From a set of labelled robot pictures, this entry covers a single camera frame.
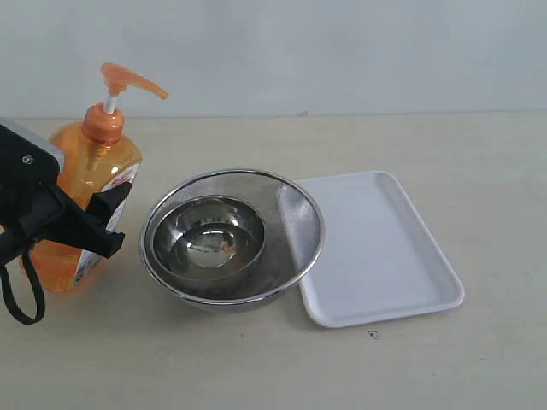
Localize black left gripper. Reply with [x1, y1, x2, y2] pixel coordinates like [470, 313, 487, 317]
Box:
[1, 181, 132, 265]

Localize orange pump soap bottle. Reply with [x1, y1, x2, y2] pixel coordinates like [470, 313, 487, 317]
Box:
[30, 62, 168, 292]

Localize small stainless steel bowl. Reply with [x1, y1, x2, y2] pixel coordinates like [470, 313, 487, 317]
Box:
[151, 195, 266, 290]

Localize steel mesh strainer basket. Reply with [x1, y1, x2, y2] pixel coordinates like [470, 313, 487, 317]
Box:
[139, 169, 325, 313]

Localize white plastic tray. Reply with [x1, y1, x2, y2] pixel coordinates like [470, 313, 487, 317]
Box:
[299, 171, 465, 328]

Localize black camera cable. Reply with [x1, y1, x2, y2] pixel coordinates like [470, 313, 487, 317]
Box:
[0, 238, 46, 326]

